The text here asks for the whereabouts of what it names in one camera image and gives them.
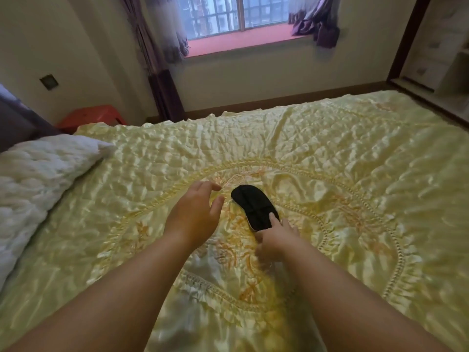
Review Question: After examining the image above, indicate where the person's right hand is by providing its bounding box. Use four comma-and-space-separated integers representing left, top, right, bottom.
255, 212, 301, 270

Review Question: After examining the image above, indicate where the person's left hand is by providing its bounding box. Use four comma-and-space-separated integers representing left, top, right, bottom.
163, 181, 225, 250

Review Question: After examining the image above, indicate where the black sock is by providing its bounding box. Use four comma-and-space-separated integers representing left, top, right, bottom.
231, 185, 280, 231

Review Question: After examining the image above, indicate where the person's left forearm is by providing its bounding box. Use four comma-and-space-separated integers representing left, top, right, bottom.
0, 231, 193, 352

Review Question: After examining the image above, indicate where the person's right forearm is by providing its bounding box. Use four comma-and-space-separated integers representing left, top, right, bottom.
280, 240, 453, 352

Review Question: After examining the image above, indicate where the yellow satin bedspread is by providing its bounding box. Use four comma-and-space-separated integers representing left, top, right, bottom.
0, 90, 469, 352

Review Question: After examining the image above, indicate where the red plastic stool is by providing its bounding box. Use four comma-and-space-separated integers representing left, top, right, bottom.
56, 105, 128, 135

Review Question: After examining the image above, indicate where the white quilted pillow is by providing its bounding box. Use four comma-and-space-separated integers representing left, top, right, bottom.
0, 134, 116, 290

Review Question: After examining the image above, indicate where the window with metal bars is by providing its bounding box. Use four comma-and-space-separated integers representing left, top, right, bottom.
176, 0, 294, 40

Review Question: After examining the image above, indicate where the purple and white curtain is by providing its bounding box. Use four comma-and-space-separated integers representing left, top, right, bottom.
288, 0, 341, 48

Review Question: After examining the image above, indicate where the dark headboard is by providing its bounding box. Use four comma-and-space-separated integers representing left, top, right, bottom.
0, 84, 61, 152

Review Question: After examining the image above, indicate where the white wardrobe with drawers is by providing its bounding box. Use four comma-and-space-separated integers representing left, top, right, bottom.
388, 0, 469, 125

